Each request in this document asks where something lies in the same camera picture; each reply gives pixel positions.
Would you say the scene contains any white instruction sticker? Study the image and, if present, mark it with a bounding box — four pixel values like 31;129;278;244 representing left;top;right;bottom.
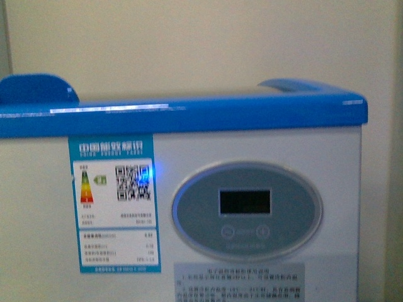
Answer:
174;262;305;301

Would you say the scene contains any oval grey control panel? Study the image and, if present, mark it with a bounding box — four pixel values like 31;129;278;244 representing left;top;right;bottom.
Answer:
172;161;323;262

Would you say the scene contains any blue China energy label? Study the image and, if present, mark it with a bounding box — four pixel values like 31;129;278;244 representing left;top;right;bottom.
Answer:
68;135;161;274

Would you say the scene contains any blue sliding lid handle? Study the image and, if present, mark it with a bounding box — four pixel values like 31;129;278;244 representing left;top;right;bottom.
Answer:
1;74;79;104

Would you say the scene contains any white chest freezer blue rim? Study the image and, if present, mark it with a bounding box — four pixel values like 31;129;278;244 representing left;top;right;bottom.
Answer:
1;79;368;301

